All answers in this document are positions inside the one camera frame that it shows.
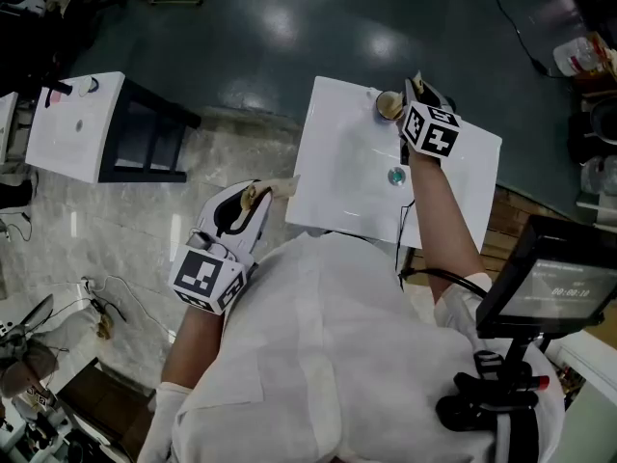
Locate black floor cable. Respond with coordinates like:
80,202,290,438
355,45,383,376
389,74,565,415
476,0,550,77

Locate black monitor screen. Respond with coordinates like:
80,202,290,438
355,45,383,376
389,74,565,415
475,214,617,340

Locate black chest mount rig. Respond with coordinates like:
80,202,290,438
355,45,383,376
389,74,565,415
436,330,550,433

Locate person's right forearm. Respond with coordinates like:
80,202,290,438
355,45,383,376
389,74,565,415
407,151,488,303

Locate white sink basin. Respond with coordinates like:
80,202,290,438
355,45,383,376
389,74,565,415
284,75,503,253

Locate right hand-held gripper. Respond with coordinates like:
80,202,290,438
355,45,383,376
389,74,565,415
398,77,463,166

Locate white basin on black stand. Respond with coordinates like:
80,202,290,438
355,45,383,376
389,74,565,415
24,70,126,185

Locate blue cup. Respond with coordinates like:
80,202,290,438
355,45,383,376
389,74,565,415
374,89,405,123

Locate clear plastic jug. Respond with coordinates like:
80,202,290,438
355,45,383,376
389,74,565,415
552,36,608,77

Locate person's white shirt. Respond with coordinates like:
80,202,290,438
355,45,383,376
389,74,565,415
137,231,565,463

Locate person's left forearm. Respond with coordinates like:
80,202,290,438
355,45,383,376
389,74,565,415
161,301,228,390

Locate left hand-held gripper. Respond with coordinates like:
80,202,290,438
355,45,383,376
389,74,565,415
167,178,275,315

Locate clear plastic bags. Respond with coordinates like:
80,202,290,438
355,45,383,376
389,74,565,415
577,154,617,197

